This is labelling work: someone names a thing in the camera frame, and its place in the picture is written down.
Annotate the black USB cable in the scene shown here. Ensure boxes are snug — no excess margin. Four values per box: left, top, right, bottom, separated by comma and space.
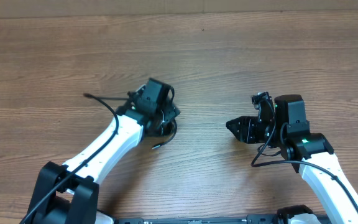
151, 118, 178, 150

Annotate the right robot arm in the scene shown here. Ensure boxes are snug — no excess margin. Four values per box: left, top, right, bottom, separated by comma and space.
226, 92, 358, 223

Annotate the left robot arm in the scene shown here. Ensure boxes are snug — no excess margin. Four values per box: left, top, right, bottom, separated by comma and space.
21, 78, 180, 224

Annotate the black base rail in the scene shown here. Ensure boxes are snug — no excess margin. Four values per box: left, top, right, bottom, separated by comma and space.
113, 205, 332, 224

